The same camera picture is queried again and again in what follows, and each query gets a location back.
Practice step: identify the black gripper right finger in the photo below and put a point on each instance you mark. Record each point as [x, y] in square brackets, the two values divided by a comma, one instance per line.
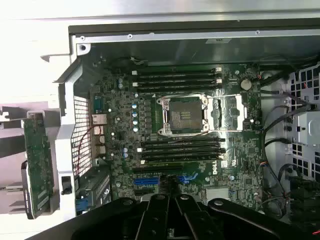
[190, 220]

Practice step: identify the black open PC case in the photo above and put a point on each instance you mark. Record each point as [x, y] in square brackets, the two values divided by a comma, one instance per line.
[150, 53]

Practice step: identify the silver chipset heatsink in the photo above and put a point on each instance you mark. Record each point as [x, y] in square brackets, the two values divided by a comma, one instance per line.
[217, 195]

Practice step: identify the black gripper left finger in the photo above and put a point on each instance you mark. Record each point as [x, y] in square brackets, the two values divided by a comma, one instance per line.
[155, 220]

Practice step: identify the long black expansion slot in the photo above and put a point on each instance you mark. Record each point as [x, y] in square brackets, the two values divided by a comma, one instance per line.
[157, 170]

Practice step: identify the metal socket cover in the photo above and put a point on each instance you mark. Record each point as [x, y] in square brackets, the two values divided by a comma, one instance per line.
[237, 117]

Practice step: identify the CPU socket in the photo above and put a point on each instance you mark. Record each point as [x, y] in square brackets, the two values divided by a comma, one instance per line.
[185, 116]

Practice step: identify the blue expansion slot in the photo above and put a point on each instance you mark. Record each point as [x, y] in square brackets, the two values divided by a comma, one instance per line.
[146, 181]

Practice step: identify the coin cell battery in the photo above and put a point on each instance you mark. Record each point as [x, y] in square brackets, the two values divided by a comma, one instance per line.
[246, 84]

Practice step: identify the green motherboard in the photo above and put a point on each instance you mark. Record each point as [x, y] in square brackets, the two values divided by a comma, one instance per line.
[120, 105]

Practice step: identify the grey parts rack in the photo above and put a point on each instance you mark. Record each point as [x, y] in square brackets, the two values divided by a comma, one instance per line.
[10, 197]

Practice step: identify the blue case latch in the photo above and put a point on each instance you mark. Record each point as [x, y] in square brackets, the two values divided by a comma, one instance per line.
[81, 206]

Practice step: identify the short black expansion slot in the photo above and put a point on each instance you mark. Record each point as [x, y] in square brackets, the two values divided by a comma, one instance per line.
[147, 192]

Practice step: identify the black RAM slot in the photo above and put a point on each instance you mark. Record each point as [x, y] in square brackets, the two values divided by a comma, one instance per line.
[175, 76]
[182, 147]
[182, 141]
[182, 152]
[175, 71]
[175, 82]
[175, 87]

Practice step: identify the metal disk bay cage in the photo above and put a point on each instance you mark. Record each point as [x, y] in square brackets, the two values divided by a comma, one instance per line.
[303, 125]

